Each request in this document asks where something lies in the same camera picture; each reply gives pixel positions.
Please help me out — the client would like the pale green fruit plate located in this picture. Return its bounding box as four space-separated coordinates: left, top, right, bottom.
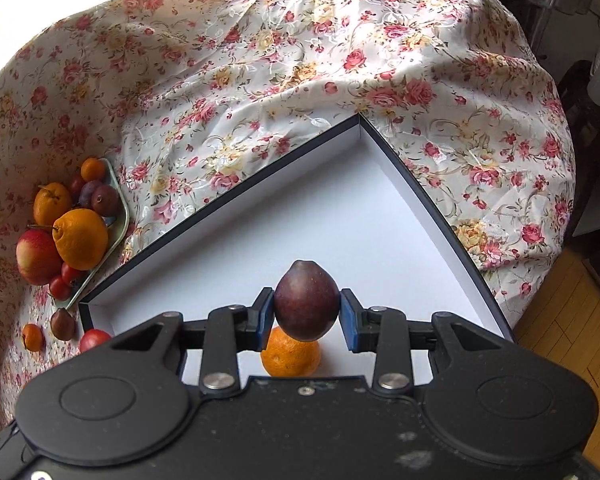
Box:
54 157 130 309

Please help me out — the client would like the cherry tomato on plate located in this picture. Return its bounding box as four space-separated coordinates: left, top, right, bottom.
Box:
61 262 85 287
48 275 73 301

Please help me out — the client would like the red apple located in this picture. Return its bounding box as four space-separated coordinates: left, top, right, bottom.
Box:
16 229 62 286

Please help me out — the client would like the mandarin orange with stem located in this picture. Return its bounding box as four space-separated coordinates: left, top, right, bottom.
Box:
22 323 45 352

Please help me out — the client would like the white box with black rim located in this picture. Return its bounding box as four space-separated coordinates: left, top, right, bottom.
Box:
88 124 505 334

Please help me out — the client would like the large bumpy orange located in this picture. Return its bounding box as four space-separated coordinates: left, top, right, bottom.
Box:
52 208 108 271

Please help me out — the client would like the small red cherry tomato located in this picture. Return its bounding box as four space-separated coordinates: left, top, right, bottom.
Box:
79 328 111 353

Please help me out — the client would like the brown passion fruit on plate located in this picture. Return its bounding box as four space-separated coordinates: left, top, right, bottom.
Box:
91 184 120 217

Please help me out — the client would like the floral tablecloth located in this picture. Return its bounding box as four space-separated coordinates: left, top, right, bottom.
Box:
0 0 576 430

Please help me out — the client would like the orange behind apple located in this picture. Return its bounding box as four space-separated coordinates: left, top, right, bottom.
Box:
33 182 72 226

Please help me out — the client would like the purple plum on plate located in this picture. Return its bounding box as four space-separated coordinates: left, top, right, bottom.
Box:
78 180 102 208

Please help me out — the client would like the dark purple passion fruit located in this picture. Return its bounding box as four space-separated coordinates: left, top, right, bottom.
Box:
274 260 340 342

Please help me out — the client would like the small kumquat orange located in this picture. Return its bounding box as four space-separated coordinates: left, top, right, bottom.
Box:
80 157 107 183

